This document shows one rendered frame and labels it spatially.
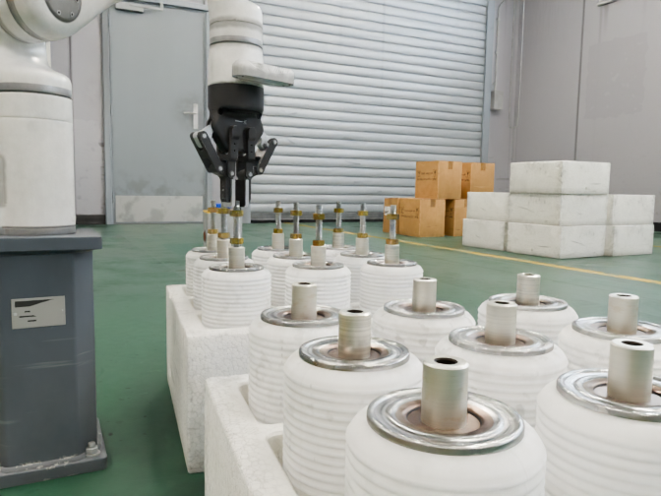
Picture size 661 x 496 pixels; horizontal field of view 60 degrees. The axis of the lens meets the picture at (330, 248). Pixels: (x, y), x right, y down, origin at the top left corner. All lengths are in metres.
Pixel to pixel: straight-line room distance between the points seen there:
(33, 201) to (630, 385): 0.66
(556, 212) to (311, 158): 3.40
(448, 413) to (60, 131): 0.63
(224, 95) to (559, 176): 2.80
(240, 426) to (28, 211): 0.43
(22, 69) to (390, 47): 6.22
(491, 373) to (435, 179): 4.27
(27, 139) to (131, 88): 5.09
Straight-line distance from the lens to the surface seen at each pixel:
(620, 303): 0.52
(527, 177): 3.58
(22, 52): 0.86
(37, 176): 0.79
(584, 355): 0.50
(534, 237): 3.54
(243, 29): 0.80
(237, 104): 0.77
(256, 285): 0.78
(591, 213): 3.62
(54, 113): 0.80
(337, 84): 6.49
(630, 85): 6.95
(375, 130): 6.64
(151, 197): 5.82
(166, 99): 5.91
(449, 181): 4.70
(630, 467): 0.33
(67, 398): 0.81
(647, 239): 4.02
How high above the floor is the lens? 0.36
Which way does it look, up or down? 6 degrees down
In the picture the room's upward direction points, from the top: 1 degrees clockwise
